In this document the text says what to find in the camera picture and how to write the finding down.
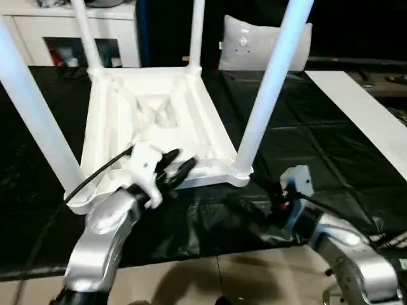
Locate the white sideboard with glass doors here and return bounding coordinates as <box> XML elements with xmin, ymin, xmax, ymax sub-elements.
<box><xmin>0</xmin><ymin>0</ymin><xmax>141</xmax><ymax>67</ymax></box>

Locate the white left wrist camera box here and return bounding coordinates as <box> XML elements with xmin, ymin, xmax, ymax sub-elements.
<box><xmin>128</xmin><ymin>142</ymin><xmax>165</xmax><ymax>209</ymax></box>

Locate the grey helmet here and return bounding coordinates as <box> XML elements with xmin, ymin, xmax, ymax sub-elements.
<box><xmin>84</xmin><ymin>0</ymin><xmax>123</xmax><ymax>7</ymax></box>

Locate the black bar with red mark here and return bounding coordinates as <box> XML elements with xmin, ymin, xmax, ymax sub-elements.
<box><xmin>308</xmin><ymin>57</ymin><xmax>407</xmax><ymax>64</ymax></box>

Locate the black cabinet with gold label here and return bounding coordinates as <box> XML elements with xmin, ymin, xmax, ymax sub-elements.
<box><xmin>136</xmin><ymin>0</ymin><xmax>230</xmax><ymax>69</ymax></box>

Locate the white plastic table top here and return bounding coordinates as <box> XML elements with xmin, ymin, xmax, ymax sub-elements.
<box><xmin>63</xmin><ymin>65</ymin><xmax>255</xmax><ymax>215</ymax></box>

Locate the black quilted mat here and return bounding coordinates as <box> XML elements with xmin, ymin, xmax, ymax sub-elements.
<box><xmin>0</xmin><ymin>65</ymin><xmax>407</xmax><ymax>282</ymax></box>

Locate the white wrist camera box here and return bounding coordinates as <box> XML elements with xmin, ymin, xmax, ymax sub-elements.
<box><xmin>128</xmin><ymin>142</ymin><xmax>165</xmax><ymax>209</ymax></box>
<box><xmin>279</xmin><ymin>164</ymin><xmax>315</xmax><ymax>229</ymax></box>

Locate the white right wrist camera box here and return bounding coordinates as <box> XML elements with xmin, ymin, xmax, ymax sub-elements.
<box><xmin>279</xmin><ymin>164</ymin><xmax>315</xmax><ymax>229</ymax></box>

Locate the white flat panel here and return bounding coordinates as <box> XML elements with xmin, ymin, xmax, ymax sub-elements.
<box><xmin>304</xmin><ymin>70</ymin><xmax>407</xmax><ymax>177</ymax></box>

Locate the grey cushion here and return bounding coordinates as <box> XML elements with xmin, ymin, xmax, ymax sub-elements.
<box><xmin>218</xmin><ymin>14</ymin><xmax>313</xmax><ymax>71</ymax></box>

